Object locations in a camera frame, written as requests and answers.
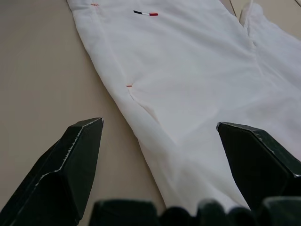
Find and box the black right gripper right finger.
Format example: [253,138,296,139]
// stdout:
[215,121,301,210]

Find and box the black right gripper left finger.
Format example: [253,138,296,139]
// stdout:
[0,117,105,226]

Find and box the white cloth garment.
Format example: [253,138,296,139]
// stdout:
[66,0,301,212]

